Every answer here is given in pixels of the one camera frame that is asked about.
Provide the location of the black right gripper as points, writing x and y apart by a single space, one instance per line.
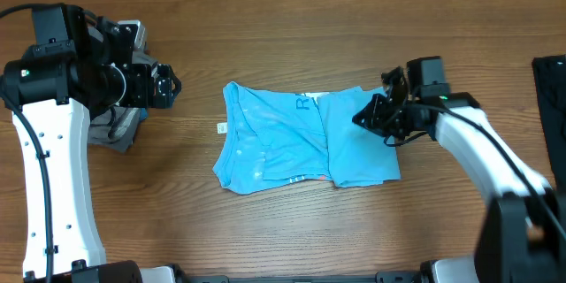
371 119

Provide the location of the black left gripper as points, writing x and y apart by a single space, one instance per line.
143 97

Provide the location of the light blue t-shirt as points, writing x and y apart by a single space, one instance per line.
274 139

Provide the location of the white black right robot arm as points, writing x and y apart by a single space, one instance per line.
523 235

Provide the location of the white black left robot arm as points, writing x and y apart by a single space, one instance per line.
80 66

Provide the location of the grey folded garment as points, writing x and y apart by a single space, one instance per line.
111 124

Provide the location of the black garment pile at right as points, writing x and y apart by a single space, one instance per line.
549 76

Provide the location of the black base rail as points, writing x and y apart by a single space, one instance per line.
283 279

